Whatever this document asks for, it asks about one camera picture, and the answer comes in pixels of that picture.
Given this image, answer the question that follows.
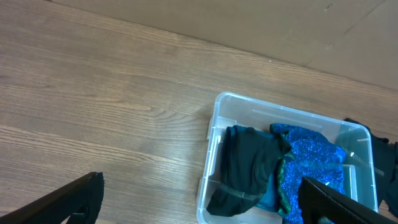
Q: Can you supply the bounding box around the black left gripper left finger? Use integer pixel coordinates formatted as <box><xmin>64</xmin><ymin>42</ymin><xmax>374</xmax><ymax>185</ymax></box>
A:
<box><xmin>1</xmin><ymin>172</ymin><xmax>104</xmax><ymax>224</ymax></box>

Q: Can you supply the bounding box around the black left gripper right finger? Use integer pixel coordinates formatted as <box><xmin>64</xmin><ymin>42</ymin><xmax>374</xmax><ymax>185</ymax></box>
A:
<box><xmin>298</xmin><ymin>177</ymin><xmax>395</xmax><ymax>224</ymax></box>

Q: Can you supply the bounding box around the blue sequin garment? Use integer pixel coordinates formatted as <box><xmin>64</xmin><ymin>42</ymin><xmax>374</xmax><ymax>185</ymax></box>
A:
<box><xmin>270</xmin><ymin>123</ymin><xmax>346</xmax><ymax>223</ymax></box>

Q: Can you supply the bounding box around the black garment with tape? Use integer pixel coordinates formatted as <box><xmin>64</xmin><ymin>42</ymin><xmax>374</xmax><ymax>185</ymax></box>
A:
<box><xmin>206</xmin><ymin>125</ymin><xmax>292</xmax><ymax>217</ymax></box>

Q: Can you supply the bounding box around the clear plastic storage container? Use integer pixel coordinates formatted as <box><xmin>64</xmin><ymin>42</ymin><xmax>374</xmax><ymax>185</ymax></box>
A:
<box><xmin>197</xmin><ymin>92</ymin><xmax>379</xmax><ymax>224</ymax></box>

